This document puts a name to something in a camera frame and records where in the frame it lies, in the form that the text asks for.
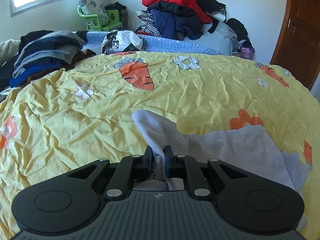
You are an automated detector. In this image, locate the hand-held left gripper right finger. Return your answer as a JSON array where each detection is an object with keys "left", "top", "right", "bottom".
[{"left": 164, "top": 145, "right": 250, "bottom": 197}]

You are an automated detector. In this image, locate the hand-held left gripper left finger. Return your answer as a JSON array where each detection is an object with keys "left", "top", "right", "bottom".
[{"left": 67, "top": 145, "right": 153, "bottom": 200}]

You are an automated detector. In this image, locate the lavender knit sweater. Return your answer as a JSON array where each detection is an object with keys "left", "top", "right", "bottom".
[{"left": 131, "top": 109, "right": 309, "bottom": 233}]

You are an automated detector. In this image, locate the stack of folded dark clothes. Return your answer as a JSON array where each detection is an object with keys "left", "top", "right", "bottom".
[{"left": 9, "top": 30, "right": 97, "bottom": 88}]

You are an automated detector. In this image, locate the yellow carrot-print blanket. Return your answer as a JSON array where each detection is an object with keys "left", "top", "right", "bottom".
[{"left": 0, "top": 51, "right": 320, "bottom": 240}]

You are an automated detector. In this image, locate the blue quilted bedspread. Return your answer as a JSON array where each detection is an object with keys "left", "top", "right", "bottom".
[{"left": 72, "top": 30, "right": 233, "bottom": 55}]

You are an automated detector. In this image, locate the white plastic bag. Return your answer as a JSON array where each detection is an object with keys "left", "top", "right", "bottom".
[{"left": 101, "top": 29, "right": 143, "bottom": 55}]

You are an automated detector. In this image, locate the clear bedding bag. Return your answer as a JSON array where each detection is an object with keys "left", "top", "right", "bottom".
[{"left": 182, "top": 22, "right": 238, "bottom": 55}]

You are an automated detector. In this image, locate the purple bag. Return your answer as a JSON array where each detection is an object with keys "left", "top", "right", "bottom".
[{"left": 239, "top": 46, "right": 255, "bottom": 60}]

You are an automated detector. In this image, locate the houndstooth cloth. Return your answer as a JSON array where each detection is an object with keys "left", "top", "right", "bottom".
[{"left": 136, "top": 10, "right": 162, "bottom": 37}]

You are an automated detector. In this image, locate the navy jacket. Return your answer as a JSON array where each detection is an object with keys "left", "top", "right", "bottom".
[{"left": 147, "top": 9, "right": 203, "bottom": 40}]

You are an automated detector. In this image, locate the green plastic chair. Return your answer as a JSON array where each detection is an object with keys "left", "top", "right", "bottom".
[{"left": 77, "top": 5, "right": 123, "bottom": 32}]

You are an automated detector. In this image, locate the black garment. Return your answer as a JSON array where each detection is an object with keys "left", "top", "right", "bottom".
[{"left": 226, "top": 18, "right": 253, "bottom": 48}]

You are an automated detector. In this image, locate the dark bag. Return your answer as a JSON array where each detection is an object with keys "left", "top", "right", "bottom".
[{"left": 105, "top": 2, "right": 128, "bottom": 28}]

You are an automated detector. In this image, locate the floral white pillow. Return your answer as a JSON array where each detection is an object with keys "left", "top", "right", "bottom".
[{"left": 76, "top": 0, "right": 110, "bottom": 24}]

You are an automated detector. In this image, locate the white quilt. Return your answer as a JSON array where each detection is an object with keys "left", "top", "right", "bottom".
[{"left": 0, "top": 40, "right": 22, "bottom": 65}]

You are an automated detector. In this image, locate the brown wooden door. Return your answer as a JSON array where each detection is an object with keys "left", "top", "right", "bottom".
[{"left": 269, "top": 0, "right": 320, "bottom": 92}]

